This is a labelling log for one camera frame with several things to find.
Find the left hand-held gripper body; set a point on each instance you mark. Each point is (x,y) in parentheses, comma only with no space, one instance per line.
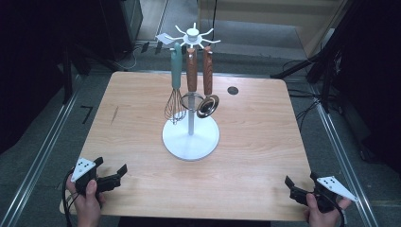
(82,167)

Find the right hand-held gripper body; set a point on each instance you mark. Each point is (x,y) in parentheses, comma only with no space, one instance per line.
(327,198)

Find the white utensil rack stand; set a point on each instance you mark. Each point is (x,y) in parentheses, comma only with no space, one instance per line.
(190,142)

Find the person's right hand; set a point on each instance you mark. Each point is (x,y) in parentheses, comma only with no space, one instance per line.
(321,217)

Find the person's left hand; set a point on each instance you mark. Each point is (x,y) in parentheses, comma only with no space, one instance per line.
(90,206)

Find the black metal stand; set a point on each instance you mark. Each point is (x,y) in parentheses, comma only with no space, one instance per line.
(67,78)

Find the round dark table grommet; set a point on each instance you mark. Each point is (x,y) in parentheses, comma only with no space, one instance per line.
(232,90)

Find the black tripod stand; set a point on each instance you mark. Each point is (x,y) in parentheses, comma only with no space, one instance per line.
(327,63)

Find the dark cabinet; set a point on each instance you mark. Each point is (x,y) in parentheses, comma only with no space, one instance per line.
(121,28)

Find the white paper tag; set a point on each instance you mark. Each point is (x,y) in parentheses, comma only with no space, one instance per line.
(162,38)

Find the metal floor rail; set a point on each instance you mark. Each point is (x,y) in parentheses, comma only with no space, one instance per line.
(38,157)
(343,157)

